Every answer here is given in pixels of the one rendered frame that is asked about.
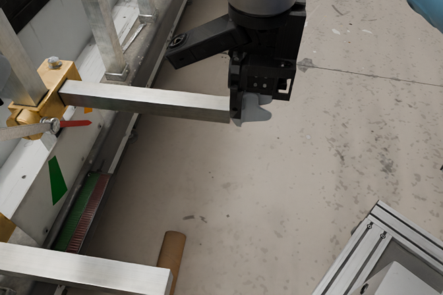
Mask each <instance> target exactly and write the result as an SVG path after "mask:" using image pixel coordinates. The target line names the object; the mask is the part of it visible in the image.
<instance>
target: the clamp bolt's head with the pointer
mask: <svg viewBox="0 0 443 295"><path fill-rule="evenodd" d="M46 118H47V117H43V118H42V119H41V120H40V122H44V121H45V120H46ZM91 123H92V122H91V121H89V120H83V121H60V122H59V121H58V120H56V119H55V120H54V121H53V122H52V124H51V130H52V132H55V133H56V132H57V131H58V130H59V129H60V127H70V126H88V125H89V124H91Z"/></svg>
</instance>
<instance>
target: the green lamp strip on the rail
mask: <svg viewBox="0 0 443 295"><path fill-rule="evenodd" d="M99 176H100V174H99V173H91V175H90V176H89V177H88V180H87V181H86V184H85V186H84V188H83V190H82V192H81V194H80V196H79V198H78V200H77V203H76V205H75V207H74V209H73V211H72V213H71V215H70V217H69V220H68V221H67V224H66V225H65V228H64V229H63V231H62V233H61V236H60V238H59V240H58V242H57V244H56V246H55V248H54V250H53V251H58V252H65V250H66V248H67V246H68V244H69V241H70V239H71V237H72V235H73V232H74V230H75V228H76V226H77V224H78V222H79V220H80V217H81V215H82V213H83V211H84V208H85V207H86V204H87V202H88V200H89V198H90V195H91V193H92V191H93V189H94V187H95V185H96V183H97V180H98V178H99Z"/></svg>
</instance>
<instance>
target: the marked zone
mask: <svg viewBox="0 0 443 295"><path fill-rule="evenodd" d="M48 165H49V176H50V183H51V194H52V201H53V205H55V204H56V203H57V202H58V201H59V200H60V199H61V198H62V197H63V195H64V194H65V193H66V191H67V186H66V184H65V181H64V178H63V175H62V173H61V170H60V167H59V164H58V162H57V158H56V156H54V157H53V158H52V159H50V160H49V161H48Z"/></svg>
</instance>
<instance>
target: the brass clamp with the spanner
mask: <svg viewBox="0 0 443 295"><path fill-rule="evenodd" d="M47 61H48V59H46V60H45V61H44V62H43V63H42V64H41V66H40V67H39V68H38V70H37V71H38V74H39V75H40V77H41V79H42V80H43V82H44V84H45V86H46V88H47V89H48V91H47V92H46V94H45V95H44V96H43V98H42V100H41V101H40V102H39V103H38V105H37V106H30V105H19V104H14V102H13V101H12V102H11V103H10V105H9V106H8V109H9V111H10V112H11V113H12V114H11V115H10V116H9V117H8V118H7V121H6V124H7V126H17V125H22V124H32V123H39V122H40V120H41V119H42V118H43V117H57V118H58V119H59V120H61V117H62V116H63V115H64V113H65V111H66V110H67V108H68V107H69V105H65V104H64V102H63V100H62V99H61V96H60V95H59V93H58V91H59V90H60V89H61V87H62V85H63V84H64V83H65V81H66V80H77V81H82V79H81V77H80V75H79V73H78V71H77V68H76V66H75V64H74V62H73V61H64V60H60V61H61V62H62V65H61V67H59V68H56V69H50V68H49V66H48V65H49V64H48V63H47ZM43 134H44V133H42V132H41V133H39V134H34V135H30V136H25V137H22V138H24V139H27V140H39V139H40V138H41V137H42V136H43Z"/></svg>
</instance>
